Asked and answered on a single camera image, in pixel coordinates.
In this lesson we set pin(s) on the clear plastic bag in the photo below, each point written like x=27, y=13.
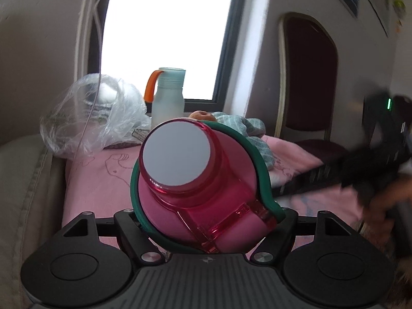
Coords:
x=93, y=119

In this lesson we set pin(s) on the pink printed cloth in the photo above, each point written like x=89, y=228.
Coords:
x=99, y=180

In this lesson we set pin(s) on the green wall sticker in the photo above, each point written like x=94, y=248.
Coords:
x=399, y=4

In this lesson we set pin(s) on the beige sofa cushion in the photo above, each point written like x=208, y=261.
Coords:
x=22, y=199

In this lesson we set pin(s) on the person's right hand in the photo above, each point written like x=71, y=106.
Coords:
x=383, y=209

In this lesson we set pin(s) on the apple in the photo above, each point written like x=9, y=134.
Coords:
x=202, y=116

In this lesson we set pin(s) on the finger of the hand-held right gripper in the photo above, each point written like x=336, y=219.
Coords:
x=315, y=177

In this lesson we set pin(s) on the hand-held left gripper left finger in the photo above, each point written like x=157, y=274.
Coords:
x=128, y=223

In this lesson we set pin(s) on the dark red chair gold frame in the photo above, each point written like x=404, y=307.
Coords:
x=309, y=80

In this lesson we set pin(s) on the dark window frame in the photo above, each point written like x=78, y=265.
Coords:
x=227, y=67

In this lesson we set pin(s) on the grey wall paper sheet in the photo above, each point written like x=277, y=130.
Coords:
x=376, y=0

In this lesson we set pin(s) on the teal striped towel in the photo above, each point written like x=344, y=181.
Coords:
x=254, y=135

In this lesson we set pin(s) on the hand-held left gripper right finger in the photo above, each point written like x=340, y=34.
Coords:
x=287, y=225

